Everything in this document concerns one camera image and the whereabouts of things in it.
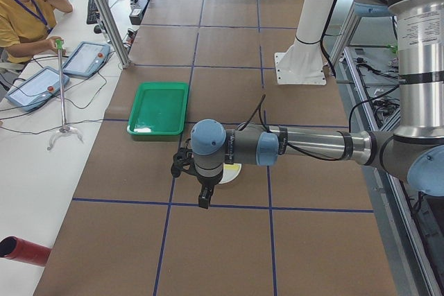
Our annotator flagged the person in yellow shirt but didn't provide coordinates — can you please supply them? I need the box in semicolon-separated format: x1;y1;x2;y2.
1;0;73;64

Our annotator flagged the teach pendant tablet near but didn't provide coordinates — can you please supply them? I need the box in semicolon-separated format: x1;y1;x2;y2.
6;67;60;112

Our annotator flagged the red cylinder tube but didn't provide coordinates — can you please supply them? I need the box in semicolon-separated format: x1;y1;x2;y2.
1;236;51;267

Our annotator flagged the teach pendant tablet far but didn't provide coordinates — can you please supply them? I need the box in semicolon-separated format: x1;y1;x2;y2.
62;41;110;78

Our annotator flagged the aluminium frame post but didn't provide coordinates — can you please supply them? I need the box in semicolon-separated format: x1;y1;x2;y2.
94;0;130;69

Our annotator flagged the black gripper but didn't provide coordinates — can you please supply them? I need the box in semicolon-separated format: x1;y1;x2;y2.
196;171;223;209

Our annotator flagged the black keyboard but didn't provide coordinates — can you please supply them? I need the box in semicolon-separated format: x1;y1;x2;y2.
86;0;100;25

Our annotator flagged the teach pendant tablet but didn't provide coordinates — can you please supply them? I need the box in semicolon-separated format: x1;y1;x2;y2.
6;67;60;112
62;41;110;78

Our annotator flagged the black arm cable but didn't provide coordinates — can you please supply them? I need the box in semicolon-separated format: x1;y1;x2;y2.
242;93;400;162

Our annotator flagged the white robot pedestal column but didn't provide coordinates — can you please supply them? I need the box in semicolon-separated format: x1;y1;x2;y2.
275;0;335;85

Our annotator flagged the white round plate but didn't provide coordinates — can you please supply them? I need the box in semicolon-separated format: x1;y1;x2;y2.
219;164;242;184

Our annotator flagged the green plastic tray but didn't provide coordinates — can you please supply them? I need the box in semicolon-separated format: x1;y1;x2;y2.
127;82;189;141

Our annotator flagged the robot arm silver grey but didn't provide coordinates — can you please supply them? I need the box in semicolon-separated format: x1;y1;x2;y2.
189;0;443;209

